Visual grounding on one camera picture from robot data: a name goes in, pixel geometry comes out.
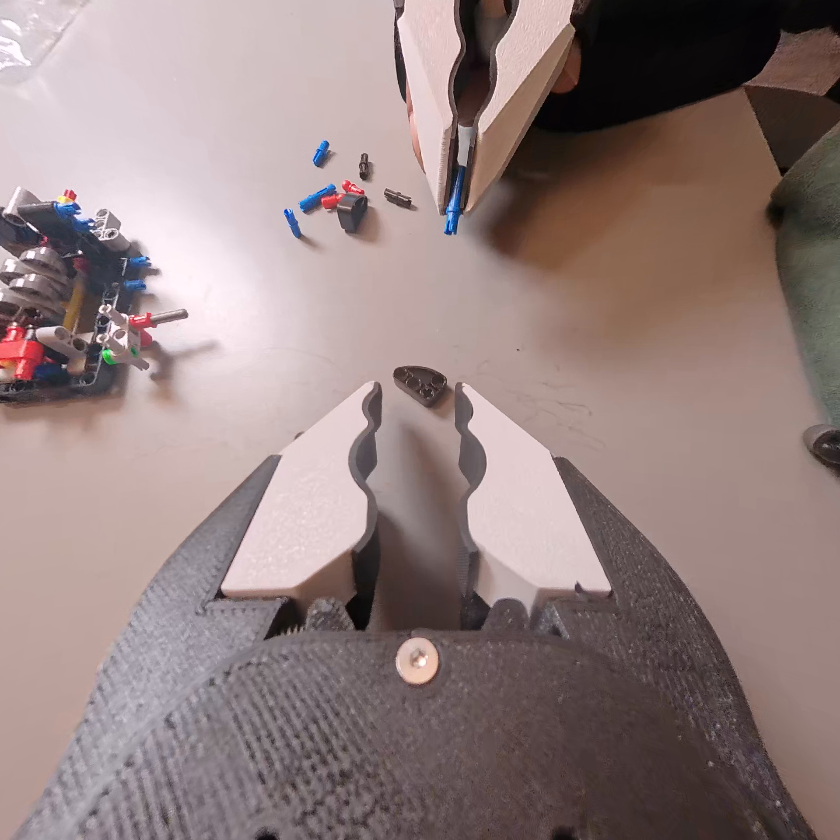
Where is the lego car chassis assembly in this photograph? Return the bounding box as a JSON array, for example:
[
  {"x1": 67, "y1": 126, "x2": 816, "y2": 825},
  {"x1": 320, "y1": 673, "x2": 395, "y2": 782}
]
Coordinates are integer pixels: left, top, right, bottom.
[{"x1": 0, "y1": 185, "x2": 190, "y2": 403}]

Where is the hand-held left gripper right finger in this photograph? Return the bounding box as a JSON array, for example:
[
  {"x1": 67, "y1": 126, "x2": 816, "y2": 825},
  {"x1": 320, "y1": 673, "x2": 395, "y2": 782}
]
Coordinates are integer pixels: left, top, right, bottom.
[{"x1": 454, "y1": 382, "x2": 614, "y2": 611}]

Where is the black cable with round plug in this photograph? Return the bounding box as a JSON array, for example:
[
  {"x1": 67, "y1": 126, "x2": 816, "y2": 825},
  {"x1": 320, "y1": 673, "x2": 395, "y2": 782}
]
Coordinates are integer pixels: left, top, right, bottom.
[{"x1": 804, "y1": 423, "x2": 840, "y2": 469}]

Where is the clear plastic bag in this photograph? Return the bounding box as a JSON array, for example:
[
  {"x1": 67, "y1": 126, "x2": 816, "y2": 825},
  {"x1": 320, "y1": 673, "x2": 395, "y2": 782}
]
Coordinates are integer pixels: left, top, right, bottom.
[{"x1": 0, "y1": 0, "x2": 89, "y2": 86}]

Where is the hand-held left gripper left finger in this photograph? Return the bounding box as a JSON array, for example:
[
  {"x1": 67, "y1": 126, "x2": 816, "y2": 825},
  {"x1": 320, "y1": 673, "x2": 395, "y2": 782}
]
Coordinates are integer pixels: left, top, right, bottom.
[{"x1": 220, "y1": 381, "x2": 383, "y2": 611}]

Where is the black rounded lego beam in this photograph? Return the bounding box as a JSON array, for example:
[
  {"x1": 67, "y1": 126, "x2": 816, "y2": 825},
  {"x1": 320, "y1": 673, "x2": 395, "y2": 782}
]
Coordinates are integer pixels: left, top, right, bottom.
[{"x1": 392, "y1": 364, "x2": 447, "y2": 409}]

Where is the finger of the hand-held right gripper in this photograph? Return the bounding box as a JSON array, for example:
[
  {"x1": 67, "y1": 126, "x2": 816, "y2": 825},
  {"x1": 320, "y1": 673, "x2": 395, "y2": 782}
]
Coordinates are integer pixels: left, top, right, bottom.
[
  {"x1": 461, "y1": 0, "x2": 578, "y2": 214},
  {"x1": 395, "y1": 0, "x2": 470, "y2": 217}
]

